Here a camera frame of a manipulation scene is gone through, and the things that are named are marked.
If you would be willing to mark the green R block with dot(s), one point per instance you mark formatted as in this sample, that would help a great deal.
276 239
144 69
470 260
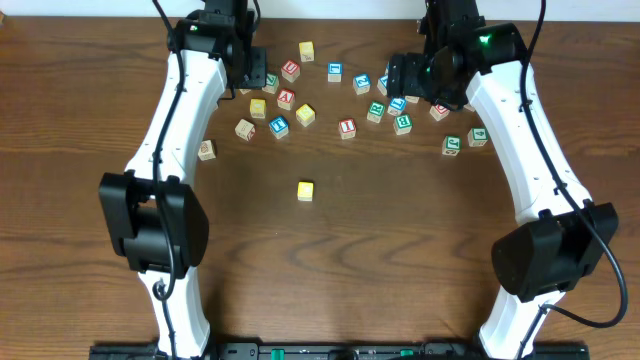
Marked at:
375 112

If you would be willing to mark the blue L block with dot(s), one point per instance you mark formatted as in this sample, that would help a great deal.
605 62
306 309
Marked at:
396 106

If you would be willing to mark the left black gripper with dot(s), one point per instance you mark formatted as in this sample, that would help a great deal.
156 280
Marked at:
253 68

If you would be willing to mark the blue T block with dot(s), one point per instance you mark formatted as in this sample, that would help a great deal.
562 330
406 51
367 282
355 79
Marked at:
279 127

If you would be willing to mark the yellow S block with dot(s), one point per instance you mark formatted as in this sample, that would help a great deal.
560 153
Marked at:
305 115

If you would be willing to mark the green B block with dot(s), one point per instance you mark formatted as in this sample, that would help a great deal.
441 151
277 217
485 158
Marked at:
402 124

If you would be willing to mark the red U block left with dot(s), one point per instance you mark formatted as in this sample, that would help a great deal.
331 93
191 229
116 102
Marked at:
290 70

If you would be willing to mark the green J block right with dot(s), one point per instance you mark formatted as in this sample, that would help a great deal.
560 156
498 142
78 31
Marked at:
451 145

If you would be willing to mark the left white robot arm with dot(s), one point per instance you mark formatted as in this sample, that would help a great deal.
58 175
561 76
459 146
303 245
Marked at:
153 216

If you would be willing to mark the red I block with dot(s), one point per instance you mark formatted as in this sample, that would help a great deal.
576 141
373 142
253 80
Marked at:
347 128

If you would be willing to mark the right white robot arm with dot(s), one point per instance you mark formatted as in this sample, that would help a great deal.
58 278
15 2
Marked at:
561 234

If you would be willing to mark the red U block right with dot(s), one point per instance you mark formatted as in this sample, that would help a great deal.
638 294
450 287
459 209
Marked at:
439 112

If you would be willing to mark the blue 2 block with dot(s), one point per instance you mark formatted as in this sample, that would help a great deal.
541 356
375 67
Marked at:
361 84

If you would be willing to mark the blue 5 block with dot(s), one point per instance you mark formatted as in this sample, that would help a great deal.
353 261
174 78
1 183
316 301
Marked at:
412 99

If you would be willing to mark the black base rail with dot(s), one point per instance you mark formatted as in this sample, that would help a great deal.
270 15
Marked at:
253 351

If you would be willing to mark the plain wood red-side block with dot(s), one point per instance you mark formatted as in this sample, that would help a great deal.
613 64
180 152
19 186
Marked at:
245 130

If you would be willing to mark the yellow O block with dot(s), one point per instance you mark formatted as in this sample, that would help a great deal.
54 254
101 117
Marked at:
258 108

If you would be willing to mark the wood picture block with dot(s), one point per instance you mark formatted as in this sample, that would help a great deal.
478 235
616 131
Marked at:
207 150

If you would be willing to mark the blue 1 block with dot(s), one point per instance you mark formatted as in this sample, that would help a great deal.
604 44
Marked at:
334 72

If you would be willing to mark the green 4 block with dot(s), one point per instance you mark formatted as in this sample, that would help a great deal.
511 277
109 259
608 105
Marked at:
477 137

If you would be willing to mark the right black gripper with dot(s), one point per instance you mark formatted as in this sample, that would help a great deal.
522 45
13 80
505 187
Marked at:
400 75

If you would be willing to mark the blue P block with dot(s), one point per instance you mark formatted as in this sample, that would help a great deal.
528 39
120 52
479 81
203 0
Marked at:
382 85

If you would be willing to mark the yellow C block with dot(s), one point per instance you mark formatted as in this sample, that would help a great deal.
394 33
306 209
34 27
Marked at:
305 191

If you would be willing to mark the yellow block top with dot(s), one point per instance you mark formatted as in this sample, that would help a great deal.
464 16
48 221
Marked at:
307 52

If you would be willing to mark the red u block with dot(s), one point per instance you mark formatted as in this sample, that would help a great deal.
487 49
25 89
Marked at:
290 70
439 112

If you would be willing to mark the red A block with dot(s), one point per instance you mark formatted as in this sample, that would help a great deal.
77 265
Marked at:
286 99

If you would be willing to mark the green Z block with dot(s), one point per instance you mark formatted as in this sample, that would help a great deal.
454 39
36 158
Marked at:
272 83

